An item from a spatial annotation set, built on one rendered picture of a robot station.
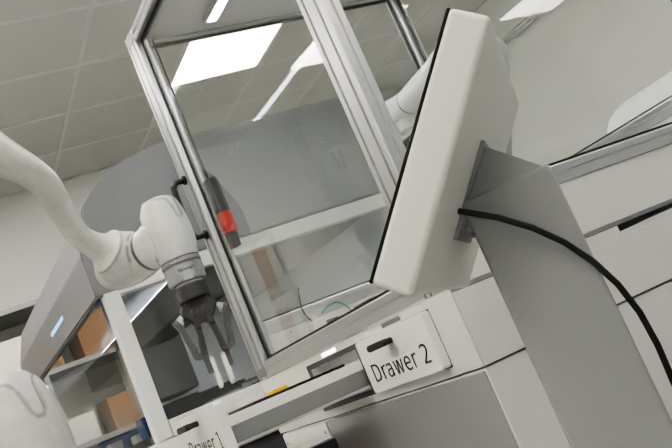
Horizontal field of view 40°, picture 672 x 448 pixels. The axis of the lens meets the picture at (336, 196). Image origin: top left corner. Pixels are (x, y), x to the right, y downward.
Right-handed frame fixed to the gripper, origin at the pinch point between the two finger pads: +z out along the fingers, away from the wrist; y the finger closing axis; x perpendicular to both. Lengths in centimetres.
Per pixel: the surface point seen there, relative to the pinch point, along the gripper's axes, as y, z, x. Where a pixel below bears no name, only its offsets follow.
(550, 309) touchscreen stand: 26, 15, -102
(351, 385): 22.0, 13.9, -13.9
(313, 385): 14.3, 10.9, -15.3
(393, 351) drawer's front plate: 27.8, 11.1, -31.5
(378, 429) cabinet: 25.2, 24.6, -8.6
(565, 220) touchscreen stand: 31, 6, -105
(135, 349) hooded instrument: -12, -20, 73
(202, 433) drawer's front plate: -9.4, 11.1, -8.3
